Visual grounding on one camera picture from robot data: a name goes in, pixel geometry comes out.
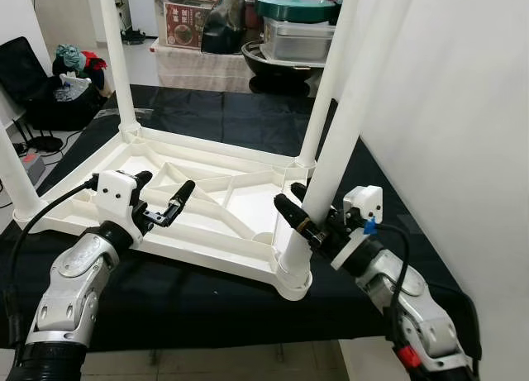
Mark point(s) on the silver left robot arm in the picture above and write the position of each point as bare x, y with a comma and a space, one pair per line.
74, 282

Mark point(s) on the yellow rubber band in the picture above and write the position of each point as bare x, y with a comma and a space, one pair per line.
306, 226

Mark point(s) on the white plastic table top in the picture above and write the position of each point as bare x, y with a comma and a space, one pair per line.
248, 203

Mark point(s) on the black tablecloth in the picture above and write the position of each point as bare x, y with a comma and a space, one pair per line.
207, 108

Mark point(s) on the black wifi router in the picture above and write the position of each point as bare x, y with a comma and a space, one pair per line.
43, 141

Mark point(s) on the white plastic bag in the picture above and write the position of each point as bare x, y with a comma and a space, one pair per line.
74, 85

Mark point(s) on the black wok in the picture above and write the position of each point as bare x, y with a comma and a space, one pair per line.
277, 71

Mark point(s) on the beige cloth covered bench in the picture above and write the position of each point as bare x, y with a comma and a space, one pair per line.
198, 71

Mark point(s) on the red stuffed toy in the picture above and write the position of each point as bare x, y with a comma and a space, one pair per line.
95, 62

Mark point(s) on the green stuffed toy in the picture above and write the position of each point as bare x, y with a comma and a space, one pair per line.
70, 57

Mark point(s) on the dark green slippers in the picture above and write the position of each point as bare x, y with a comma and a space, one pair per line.
132, 35

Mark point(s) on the clear plastic storage box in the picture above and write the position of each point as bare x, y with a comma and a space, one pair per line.
293, 42

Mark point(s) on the red printed carton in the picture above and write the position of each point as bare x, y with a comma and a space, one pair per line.
184, 26

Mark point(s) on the black folding chair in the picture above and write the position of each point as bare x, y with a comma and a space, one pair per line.
21, 67

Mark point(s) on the black bag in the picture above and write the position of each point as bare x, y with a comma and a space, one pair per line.
223, 26

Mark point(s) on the green pot with lid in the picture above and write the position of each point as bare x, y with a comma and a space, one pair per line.
293, 7

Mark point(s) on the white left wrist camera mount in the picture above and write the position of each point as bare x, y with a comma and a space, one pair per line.
116, 195

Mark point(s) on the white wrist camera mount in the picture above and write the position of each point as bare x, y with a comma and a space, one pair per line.
116, 195
364, 203

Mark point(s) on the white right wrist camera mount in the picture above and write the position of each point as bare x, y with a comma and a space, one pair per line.
364, 203

